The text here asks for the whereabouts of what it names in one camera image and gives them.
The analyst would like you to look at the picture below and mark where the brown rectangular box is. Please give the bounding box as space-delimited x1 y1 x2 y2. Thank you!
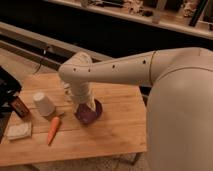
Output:
9 96 29 118

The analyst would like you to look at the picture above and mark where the black cable on floor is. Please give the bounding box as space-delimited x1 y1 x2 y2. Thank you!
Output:
33 46 51 75

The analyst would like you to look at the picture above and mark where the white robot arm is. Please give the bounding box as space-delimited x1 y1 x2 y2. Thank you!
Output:
59 47 213 171

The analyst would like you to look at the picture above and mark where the orange carrot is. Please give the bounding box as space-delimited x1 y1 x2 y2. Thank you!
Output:
47 114 63 145

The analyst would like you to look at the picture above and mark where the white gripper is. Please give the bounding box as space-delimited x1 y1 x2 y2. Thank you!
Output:
62 82 96 111

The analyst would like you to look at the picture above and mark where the black device at left edge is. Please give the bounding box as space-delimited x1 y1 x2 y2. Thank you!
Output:
0 65 23 114

